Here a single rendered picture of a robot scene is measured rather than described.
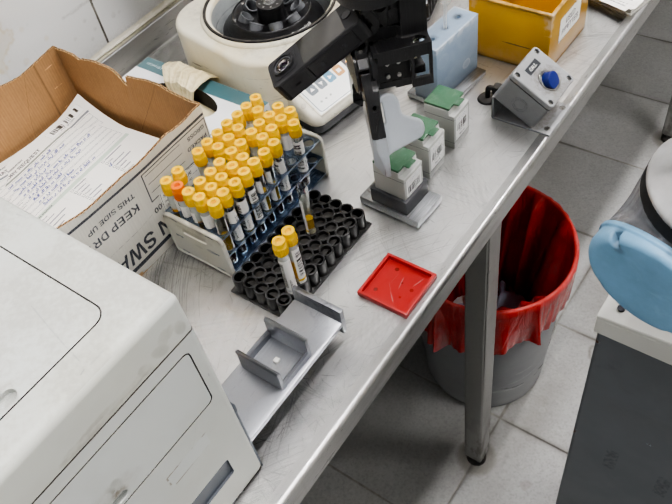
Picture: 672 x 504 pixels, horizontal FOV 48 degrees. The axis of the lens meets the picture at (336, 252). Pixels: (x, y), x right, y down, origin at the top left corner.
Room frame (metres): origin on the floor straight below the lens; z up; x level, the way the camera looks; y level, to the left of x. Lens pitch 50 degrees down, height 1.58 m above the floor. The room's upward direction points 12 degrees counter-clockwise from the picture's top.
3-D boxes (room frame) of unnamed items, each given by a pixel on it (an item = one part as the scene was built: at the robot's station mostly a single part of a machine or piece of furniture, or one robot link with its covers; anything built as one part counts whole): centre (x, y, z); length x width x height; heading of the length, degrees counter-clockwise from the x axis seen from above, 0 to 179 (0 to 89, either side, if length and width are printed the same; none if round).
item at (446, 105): (0.77, -0.18, 0.91); 0.05 x 0.04 x 0.07; 46
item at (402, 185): (0.66, -0.09, 0.92); 0.05 x 0.04 x 0.06; 44
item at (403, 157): (0.66, -0.09, 0.95); 0.05 x 0.04 x 0.01; 44
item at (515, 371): (0.92, -0.29, 0.22); 0.38 x 0.37 x 0.44; 136
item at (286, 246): (0.60, 0.04, 0.93); 0.17 x 0.09 x 0.11; 136
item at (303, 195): (0.62, 0.02, 0.93); 0.01 x 0.01 x 0.10
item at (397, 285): (0.53, -0.06, 0.88); 0.07 x 0.07 x 0.01; 46
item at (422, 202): (0.66, -0.10, 0.89); 0.09 x 0.05 x 0.04; 44
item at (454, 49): (0.87, -0.21, 0.92); 0.10 x 0.07 x 0.10; 131
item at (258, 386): (0.42, 0.10, 0.92); 0.21 x 0.07 x 0.05; 136
